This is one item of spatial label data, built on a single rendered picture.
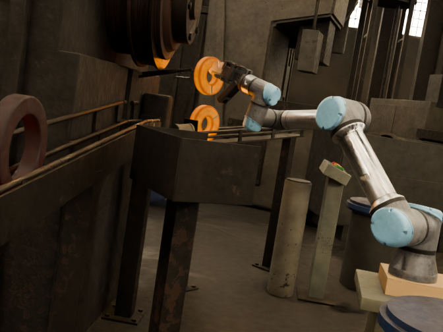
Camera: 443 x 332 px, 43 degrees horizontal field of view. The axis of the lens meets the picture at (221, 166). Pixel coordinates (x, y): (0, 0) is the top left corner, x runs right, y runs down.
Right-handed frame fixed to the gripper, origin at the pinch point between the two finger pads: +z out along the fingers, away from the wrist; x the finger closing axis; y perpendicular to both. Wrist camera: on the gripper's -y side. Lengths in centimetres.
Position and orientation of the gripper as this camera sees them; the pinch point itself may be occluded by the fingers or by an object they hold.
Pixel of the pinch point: (209, 71)
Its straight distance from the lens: 236.2
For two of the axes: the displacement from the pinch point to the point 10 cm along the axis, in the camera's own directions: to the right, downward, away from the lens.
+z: -6.9, -4.3, 5.9
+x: -6.4, -0.2, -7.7
